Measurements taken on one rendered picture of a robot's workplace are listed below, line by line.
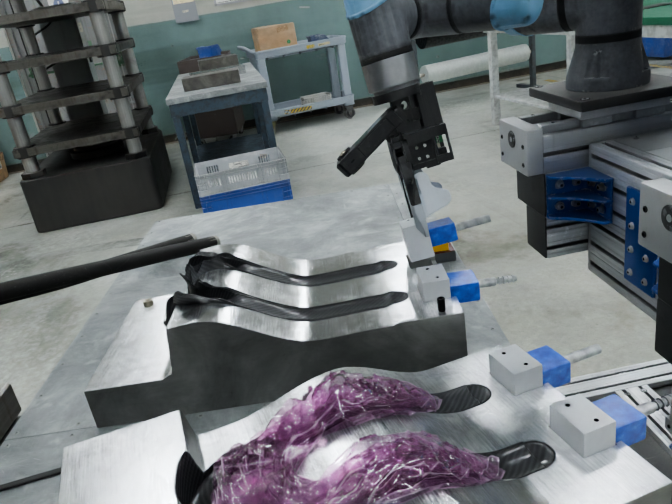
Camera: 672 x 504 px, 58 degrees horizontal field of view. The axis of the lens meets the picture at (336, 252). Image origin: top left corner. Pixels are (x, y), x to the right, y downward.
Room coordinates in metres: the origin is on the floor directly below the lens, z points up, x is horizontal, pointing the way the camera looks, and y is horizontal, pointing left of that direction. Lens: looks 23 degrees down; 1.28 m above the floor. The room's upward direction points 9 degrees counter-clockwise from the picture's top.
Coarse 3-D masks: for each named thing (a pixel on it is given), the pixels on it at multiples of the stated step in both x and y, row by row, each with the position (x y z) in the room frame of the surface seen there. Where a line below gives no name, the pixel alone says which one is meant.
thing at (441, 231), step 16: (400, 224) 0.86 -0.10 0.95; (432, 224) 0.85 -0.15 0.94; (448, 224) 0.83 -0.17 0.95; (464, 224) 0.84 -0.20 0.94; (480, 224) 0.85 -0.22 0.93; (416, 240) 0.83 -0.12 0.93; (432, 240) 0.83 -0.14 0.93; (448, 240) 0.83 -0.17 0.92; (416, 256) 0.82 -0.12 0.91; (432, 256) 0.82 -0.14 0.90
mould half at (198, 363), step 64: (256, 256) 0.90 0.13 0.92; (384, 256) 0.88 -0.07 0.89; (128, 320) 0.87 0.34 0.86; (192, 320) 0.68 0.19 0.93; (256, 320) 0.70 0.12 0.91; (320, 320) 0.72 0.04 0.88; (384, 320) 0.69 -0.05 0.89; (448, 320) 0.67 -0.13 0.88; (128, 384) 0.68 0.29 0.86; (192, 384) 0.68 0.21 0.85; (256, 384) 0.68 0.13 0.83
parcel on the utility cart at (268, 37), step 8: (280, 24) 6.97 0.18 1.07; (288, 24) 6.73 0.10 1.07; (256, 32) 6.67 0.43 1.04; (264, 32) 6.66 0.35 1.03; (272, 32) 6.68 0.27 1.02; (280, 32) 6.70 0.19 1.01; (288, 32) 6.72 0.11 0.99; (256, 40) 6.72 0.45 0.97; (264, 40) 6.66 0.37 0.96; (272, 40) 6.67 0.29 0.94; (280, 40) 6.69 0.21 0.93; (288, 40) 6.72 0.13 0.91; (296, 40) 6.74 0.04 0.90; (256, 48) 6.81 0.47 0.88; (264, 48) 6.66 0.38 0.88; (272, 48) 6.68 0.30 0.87
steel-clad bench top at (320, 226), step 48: (336, 192) 1.56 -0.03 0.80; (384, 192) 1.49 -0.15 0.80; (144, 240) 1.42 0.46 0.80; (240, 240) 1.31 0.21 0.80; (288, 240) 1.26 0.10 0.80; (336, 240) 1.21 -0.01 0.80; (384, 240) 1.17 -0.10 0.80; (144, 288) 1.13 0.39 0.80; (96, 336) 0.95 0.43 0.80; (480, 336) 0.75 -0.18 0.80; (48, 384) 0.82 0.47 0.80; (48, 432) 0.69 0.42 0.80; (96, 432) 0.67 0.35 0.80; (0, 480) 0.61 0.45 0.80; (48, 480) 0.60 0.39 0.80
